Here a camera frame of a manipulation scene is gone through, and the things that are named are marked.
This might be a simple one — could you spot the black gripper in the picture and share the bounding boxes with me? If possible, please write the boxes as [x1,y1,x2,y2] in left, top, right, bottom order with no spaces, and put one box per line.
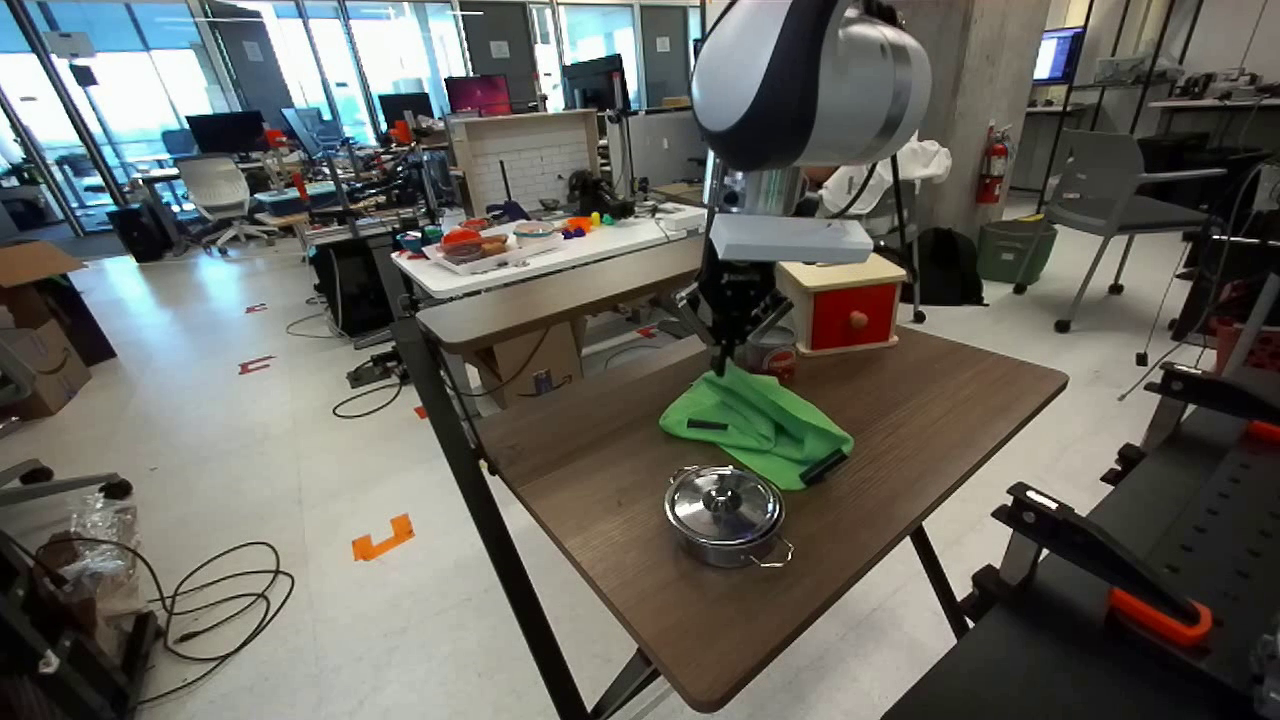
[694,255,792,380]

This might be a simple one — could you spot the green cloth towel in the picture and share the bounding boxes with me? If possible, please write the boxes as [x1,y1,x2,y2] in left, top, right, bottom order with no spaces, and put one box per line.
[656,360,858,496]

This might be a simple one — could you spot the wooden box with red drawer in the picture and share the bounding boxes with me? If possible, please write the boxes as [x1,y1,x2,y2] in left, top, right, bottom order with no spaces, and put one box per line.
[772,248,912,360]

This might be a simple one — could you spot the small steel pot with lid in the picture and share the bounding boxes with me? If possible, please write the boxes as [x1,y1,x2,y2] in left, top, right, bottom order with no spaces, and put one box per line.
[658,459,799,575]

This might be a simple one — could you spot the brown wooden table black legs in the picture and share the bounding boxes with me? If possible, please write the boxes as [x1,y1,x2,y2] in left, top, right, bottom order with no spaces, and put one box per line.
[388,231,1073,720]

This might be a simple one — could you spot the cardboard box under shelf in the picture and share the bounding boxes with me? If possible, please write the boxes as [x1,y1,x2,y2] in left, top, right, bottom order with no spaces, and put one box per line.
[468,310,589,410]

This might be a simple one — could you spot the white table with toys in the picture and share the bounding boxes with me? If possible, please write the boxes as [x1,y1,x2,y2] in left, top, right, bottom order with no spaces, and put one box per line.
[388,201,711,303]

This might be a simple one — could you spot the black backpack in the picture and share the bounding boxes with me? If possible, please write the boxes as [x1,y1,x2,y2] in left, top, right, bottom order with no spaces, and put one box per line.
[915,222,988,310]

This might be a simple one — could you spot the green storage bin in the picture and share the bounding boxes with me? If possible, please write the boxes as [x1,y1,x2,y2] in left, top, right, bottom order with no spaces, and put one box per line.
[974,211,1061,291]

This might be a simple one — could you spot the red fire extinguisher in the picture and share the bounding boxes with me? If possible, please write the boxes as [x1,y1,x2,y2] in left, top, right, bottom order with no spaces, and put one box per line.
[973,124,1017,211]

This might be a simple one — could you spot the grey chair with metal legs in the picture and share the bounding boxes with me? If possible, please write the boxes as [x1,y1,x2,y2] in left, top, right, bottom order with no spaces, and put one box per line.
[1039,124,1213,341]

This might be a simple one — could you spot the orange tape floor marker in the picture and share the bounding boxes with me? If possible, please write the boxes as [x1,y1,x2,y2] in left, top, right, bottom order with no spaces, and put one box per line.
[348,510,418,569]

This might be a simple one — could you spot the computer monitor blue screen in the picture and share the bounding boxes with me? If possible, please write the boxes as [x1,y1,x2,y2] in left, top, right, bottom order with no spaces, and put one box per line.
[1029,25,1088,91]

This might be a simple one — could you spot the black perforated mounting platform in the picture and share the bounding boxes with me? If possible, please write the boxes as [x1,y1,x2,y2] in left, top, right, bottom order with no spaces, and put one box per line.
[879,396,1280,720]

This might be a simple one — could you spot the white office chair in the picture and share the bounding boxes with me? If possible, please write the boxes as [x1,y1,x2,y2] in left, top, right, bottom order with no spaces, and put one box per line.
[177,152,272,260]

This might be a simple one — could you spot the clear plastic water bottle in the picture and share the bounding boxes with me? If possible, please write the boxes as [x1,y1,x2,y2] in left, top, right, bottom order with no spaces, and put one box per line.
[68,477,144,590]

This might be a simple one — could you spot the large cardboard box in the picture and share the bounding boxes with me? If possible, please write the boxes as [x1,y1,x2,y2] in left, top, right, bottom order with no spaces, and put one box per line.
[0,240,125,425]

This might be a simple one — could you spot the black clamp with orange handle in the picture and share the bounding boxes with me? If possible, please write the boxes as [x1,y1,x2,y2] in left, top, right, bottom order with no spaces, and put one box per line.
[1138,360,1280,453]
[988,478,1218,655]

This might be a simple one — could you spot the black cable on floor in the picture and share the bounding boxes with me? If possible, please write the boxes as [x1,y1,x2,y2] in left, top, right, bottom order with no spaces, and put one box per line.
[125,534,299,711]

